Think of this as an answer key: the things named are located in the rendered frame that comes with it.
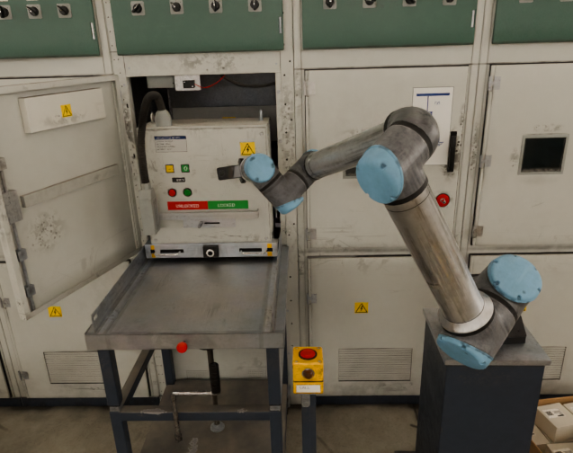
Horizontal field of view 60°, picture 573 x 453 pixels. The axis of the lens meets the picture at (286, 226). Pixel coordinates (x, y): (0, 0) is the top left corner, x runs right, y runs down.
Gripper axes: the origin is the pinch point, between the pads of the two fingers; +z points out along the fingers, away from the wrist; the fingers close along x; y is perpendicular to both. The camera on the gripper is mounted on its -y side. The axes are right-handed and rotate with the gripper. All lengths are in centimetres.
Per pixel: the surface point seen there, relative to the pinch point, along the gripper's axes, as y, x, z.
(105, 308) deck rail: -51, -41, -21
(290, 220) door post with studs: 21.9, -22.4, 15.8
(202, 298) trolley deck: -19, -43, -16
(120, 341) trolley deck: -46, -50, -31
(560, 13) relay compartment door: 117, 46, -32
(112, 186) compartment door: -48, -1, 22
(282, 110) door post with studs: 20.1, 22.6, 4.7
